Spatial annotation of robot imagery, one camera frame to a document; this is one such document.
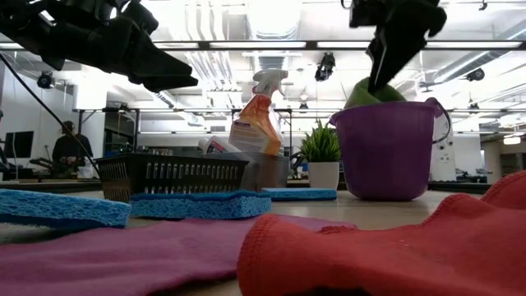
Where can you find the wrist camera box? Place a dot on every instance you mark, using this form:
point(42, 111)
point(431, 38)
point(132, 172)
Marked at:
point(367, 12)
point(137, 14)

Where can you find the black slotted plastic basket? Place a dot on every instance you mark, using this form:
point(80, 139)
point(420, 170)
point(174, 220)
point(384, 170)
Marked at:
point(164, 172)

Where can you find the purple plastic bucket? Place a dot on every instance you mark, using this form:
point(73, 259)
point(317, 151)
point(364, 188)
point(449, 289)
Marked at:
point(386, 152)

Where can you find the grey plastic caddy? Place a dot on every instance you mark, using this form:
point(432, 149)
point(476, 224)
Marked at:
point(267, 170)

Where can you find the black aluminium rig frame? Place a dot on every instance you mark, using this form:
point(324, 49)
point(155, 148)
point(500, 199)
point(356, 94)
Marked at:
point(267, 44)

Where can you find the white upright machine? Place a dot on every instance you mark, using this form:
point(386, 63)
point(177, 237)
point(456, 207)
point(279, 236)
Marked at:
point(446, 160)

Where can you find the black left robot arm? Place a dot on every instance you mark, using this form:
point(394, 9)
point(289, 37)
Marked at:
point(20, 24)

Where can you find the black computer monitor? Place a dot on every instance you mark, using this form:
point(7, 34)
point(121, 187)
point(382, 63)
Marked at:
point(18, 144)

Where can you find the blue sponge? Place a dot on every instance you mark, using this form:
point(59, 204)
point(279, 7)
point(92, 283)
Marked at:
point(300, 194)
point(61, 207)
point(201, 205)

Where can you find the black overhead camera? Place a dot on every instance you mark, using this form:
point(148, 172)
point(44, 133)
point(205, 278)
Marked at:
point(324, 66)

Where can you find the pink cloth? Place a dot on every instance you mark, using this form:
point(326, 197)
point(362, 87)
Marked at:
point(123, 255)

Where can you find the person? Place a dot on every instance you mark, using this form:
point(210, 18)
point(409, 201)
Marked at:
point(70, 148)

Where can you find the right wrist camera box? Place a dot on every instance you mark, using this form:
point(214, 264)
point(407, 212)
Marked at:
point(367, 12)

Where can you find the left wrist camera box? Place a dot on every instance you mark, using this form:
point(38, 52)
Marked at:
point(137, 14)

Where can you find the orange spray bottle white trigger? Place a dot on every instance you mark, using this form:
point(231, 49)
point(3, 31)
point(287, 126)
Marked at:
point(255, 123)

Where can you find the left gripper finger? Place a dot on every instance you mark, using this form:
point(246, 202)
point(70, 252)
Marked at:
point(156, 57)
point(172, 84)

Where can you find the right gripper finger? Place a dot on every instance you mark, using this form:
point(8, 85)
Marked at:
point(375, 57)
point(400, 45)

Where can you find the red cloth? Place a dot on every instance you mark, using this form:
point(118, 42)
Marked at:
point(390, 246)

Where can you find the green plant in white pot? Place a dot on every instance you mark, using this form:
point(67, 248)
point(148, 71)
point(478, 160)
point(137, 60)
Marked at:
point(322, 156)

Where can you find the green cloth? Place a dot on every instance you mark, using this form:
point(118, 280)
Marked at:
point(361, 96)

